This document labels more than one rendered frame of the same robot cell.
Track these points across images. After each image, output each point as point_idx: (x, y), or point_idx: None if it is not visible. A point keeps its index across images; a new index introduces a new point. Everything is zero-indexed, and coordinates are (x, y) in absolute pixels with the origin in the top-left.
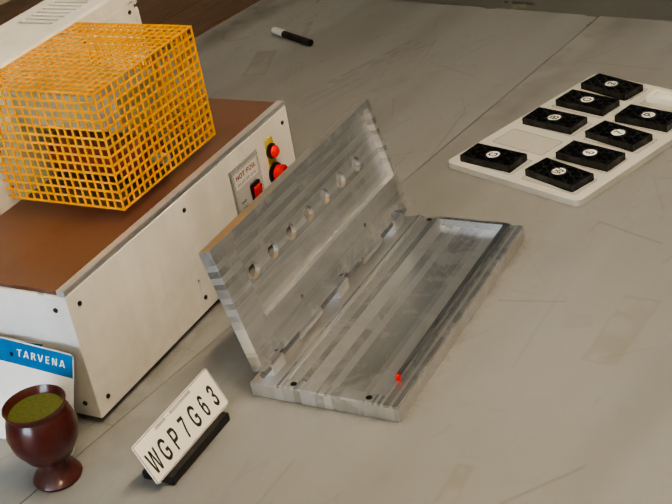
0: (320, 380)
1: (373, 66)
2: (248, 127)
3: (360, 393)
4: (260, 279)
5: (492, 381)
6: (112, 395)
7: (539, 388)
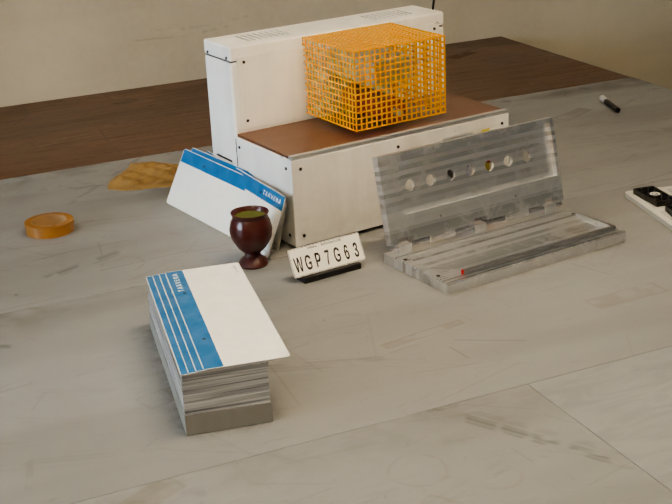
0: (421, 262)
1: (644, 133)
2: (471, 116)
3: (435, 273)
4: (413, 192)
5: (520, 294)
6: (307, 237)
7: (543, 304)
